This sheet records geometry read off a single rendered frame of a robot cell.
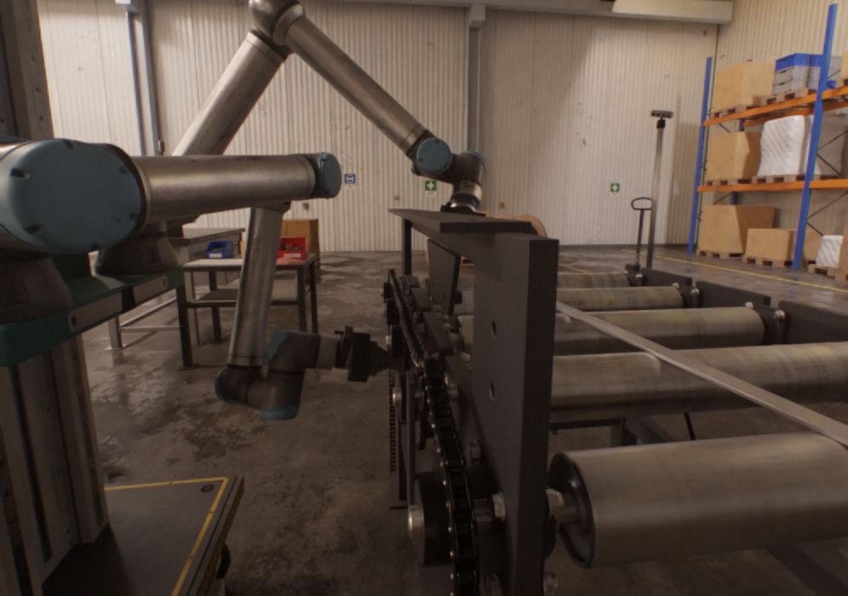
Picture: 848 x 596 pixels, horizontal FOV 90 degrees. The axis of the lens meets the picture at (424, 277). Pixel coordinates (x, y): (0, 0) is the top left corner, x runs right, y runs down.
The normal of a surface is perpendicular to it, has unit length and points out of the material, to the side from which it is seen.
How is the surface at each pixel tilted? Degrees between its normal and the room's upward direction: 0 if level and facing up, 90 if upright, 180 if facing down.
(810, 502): 70
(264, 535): 0
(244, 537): 0
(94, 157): 91
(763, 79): 90
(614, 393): 81
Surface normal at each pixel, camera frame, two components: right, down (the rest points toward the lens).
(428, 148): 0.10, 0.22
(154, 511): 0.00, -0.99
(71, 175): 0.89, 0.09
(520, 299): -0.99, 0.02
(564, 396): 0.12, -0.07
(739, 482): 0.08, -0.62
